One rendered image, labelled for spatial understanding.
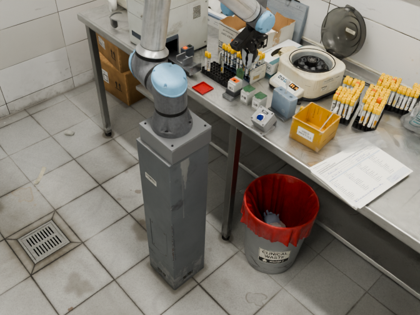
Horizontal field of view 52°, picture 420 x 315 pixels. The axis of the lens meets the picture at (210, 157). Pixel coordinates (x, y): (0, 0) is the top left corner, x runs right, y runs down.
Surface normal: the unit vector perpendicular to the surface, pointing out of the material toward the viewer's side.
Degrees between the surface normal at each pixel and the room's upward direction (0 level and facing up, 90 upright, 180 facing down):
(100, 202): 0
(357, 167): 1
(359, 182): 1
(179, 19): 90
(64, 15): 90
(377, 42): 90
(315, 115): 90
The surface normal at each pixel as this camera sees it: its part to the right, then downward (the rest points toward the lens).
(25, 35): 0.68, 0.52
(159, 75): 0.10, -0.60
